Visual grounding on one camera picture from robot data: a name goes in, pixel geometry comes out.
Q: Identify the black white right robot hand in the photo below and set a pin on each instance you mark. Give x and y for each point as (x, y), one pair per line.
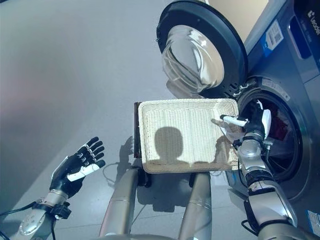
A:
(257, 122)

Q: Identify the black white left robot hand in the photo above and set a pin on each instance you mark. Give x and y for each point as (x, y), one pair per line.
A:
(65, 180)

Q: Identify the red garment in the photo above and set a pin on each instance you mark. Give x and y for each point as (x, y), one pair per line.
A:
(280, 122)

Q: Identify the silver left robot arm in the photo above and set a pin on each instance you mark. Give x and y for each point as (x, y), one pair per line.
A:
(32, 220)

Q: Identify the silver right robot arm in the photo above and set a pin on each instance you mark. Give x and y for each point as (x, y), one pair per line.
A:
(265, 190)

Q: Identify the dark grey washing machine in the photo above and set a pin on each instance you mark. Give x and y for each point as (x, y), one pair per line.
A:
(295, 75)

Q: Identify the round washing machine door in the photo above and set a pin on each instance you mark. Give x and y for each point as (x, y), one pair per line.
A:
(200, 45)

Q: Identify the cream wicker laundry basket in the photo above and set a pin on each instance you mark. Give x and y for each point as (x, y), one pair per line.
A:
(175, 117)

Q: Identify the dark brown stool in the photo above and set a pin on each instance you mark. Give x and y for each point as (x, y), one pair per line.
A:
(136, 130)

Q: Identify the blue white energy label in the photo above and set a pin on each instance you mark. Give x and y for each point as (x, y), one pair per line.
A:
(272, 35)

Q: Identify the silver robot torso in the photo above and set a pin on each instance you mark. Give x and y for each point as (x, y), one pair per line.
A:
(140, 237)

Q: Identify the silver right robot leg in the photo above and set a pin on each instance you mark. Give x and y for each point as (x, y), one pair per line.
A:
(197, 202)

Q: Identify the blue bordered QR sticker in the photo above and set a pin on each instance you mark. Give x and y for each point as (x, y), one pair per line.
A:
(313, 218)

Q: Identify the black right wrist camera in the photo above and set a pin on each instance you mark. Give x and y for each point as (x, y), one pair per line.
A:
(268, 145)

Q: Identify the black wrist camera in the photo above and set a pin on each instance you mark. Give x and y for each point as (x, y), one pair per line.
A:
(61, 211)
(268, 145)

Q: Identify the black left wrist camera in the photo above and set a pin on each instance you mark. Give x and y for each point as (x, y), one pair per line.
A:
(61, 211)

